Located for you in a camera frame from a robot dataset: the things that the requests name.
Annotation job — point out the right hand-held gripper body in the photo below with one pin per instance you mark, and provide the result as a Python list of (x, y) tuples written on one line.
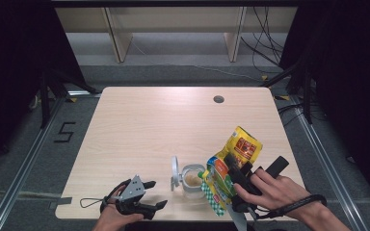
[(244, 181)]

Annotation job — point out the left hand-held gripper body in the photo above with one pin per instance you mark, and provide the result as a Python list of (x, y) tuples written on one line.
[(134, 190)]

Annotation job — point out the yellow refill pouch green cap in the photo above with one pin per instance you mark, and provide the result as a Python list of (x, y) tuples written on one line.
[(245, 146)]

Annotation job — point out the person's right hand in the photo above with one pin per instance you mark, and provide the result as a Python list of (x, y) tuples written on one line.
[(279, 192)]

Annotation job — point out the person's left hand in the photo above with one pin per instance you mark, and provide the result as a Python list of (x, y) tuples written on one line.
[(112, 219)]

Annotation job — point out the grey floor tape strip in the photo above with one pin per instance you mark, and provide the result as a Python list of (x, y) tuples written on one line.
[(61, 202)]

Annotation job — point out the black metal stand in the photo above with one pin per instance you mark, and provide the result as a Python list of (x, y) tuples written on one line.
[(306, 96), (45, 102)]

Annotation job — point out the black curtain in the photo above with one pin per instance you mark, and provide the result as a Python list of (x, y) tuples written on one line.
[(356, 96), (9, 80)]

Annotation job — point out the beige shelf unit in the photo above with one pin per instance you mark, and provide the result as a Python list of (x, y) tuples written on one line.
[(173, 19)]

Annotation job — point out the metal floor rail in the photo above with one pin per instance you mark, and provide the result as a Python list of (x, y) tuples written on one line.
[(22, 170), (327, 166)]

